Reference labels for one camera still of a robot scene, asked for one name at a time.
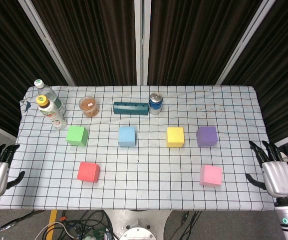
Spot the chrome chair leg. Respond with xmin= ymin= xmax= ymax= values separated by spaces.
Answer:
xmin=0 ymin=211 xmax=44 ymax=232

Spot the light blue foam cube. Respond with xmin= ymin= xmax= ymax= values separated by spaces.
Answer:
xmin=118 ymin=126 xmax=137 ymax=148

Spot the white floor cable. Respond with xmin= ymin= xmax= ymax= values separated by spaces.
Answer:
xmin=35 ymin=221 xmax=72 ymax=240

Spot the blue soda can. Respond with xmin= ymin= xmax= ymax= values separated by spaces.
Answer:
xmin=148 ymin=92 xmax=164 ymax=116

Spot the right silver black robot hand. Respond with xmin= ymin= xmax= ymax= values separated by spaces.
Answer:
xmin=245 ymin=140 xmax=288 ymax=200

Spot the black floor cable tangle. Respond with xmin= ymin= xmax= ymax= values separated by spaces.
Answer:
xmin=58 ymin=209 xmax=116 ymax=240

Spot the clear jar of rubber bands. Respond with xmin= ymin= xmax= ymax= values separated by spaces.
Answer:
xmin=78 ymin=95 xmax=100 ymax=118

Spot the white black grid tablecloth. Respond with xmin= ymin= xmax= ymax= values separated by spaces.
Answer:
xmin=0 ymin=85 xmax=277 ymax=212

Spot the purple foam cube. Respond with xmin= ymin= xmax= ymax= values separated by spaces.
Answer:
xmin=196 ymin=126 xmax=219 ymax=148

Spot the yellow foam cube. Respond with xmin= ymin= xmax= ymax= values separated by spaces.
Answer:
xmin=166 ymin=126 xmax=186 ymax=148

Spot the teal oblong plastic case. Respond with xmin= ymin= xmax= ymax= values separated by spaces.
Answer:
xmin=113 ymin=101 xmax=150 ymax=117

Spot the yellow-capped drink bottle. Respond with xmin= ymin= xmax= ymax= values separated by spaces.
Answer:
xmin=35 ymin=95 xmax=68 ymax=132

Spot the clear water bottle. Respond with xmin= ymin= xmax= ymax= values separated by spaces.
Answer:
xmin=33 ymin=79 xmax=66 ymax=118

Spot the pink foam cube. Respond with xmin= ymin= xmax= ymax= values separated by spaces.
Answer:
xmin=199 ymin=164 xmax=223 ymax=187

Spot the green foam cube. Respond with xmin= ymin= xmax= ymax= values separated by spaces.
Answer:
xmin=66 ymin=125 xmax=89 ymax=147

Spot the dark brown curtain panel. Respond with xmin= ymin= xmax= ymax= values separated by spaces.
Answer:
xmin=221 ymin=0 xmax=288 ymax=146
xmin=147 ymin=0 xmax=263 ymax=86
xmin=0 ymin=0 xmax=69 ymax=137
xmin=31 ymin=0 xmax=137 ymax=86

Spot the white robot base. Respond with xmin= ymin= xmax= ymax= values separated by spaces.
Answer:
xmin=103 ymin=209 xmax=174 ymax=240

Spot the white partition frame post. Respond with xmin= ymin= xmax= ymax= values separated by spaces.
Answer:
xmin=17 ymin=0 xmax=76 ymax=87
xmin=215 ymin=0 xmax=277 ymax=86
xmin=133 ymin=0 xmax=152 ymax=86

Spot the red foam cube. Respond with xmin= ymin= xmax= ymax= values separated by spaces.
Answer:
xmin=76 ymin=161 xmax=101 ymax=183

